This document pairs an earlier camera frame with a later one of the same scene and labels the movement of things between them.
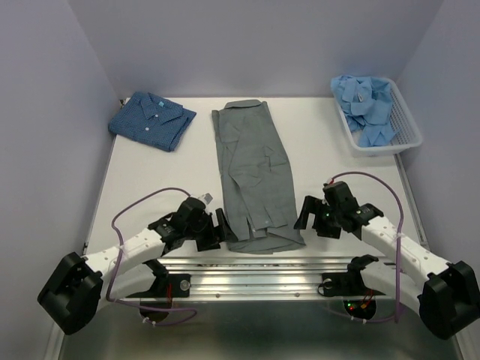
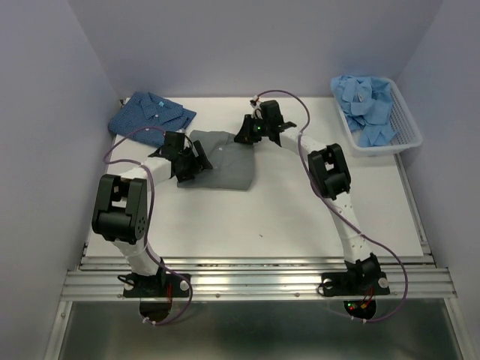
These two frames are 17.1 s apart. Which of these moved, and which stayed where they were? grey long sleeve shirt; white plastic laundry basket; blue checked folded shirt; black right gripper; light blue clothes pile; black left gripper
Moved: black left gripper; grey long sleeve shirt; black right gripper
Stayed: blue checked folded shirt; white plastic laundry basket; light blue clothes pile
